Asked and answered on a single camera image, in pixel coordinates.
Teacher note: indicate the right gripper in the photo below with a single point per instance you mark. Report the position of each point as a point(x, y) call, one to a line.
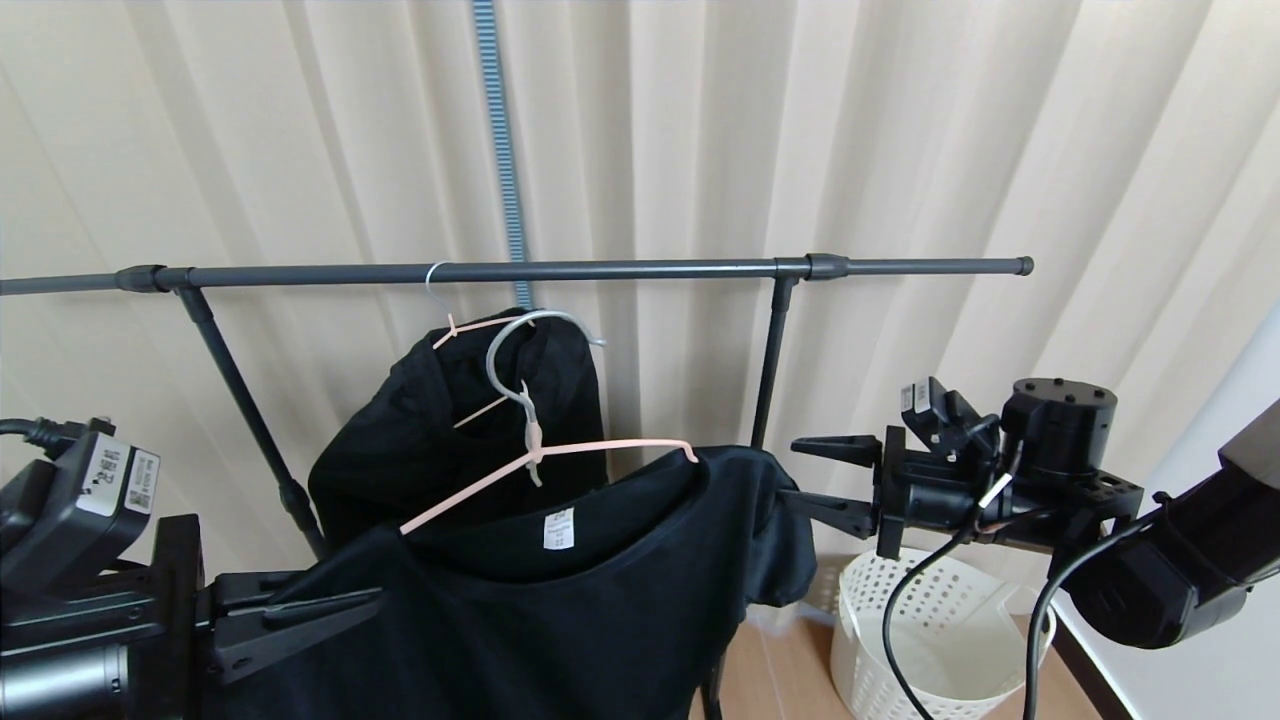
point(940, 495)

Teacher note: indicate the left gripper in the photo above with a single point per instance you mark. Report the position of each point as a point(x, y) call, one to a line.
point(175, 620)

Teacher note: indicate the pink clothes hanger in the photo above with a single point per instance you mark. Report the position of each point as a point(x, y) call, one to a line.
point(610, 444)
point(490, 322)

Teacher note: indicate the black shorts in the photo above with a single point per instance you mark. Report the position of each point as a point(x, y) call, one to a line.
point(400, 440)

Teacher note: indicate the black garment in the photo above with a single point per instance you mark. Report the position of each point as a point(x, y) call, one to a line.
point(560, 620)

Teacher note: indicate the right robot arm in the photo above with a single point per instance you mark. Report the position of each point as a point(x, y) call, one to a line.
point(1060, 430)

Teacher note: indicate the white laundry basket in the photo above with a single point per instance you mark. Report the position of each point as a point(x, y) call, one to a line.
point(950, 660)

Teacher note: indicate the black clothes rack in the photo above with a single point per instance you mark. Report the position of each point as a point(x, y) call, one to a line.
point(600, 270)

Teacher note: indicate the beige curtain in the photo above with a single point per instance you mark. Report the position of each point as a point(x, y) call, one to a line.
point(250, 120)

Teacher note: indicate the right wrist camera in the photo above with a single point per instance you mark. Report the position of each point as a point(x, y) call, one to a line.
point(945, 420)

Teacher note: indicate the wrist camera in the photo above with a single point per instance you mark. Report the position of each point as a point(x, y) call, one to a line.
point(70, 510)
point(945, 420)

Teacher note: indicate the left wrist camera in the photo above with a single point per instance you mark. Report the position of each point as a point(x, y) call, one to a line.
point(70, 510)

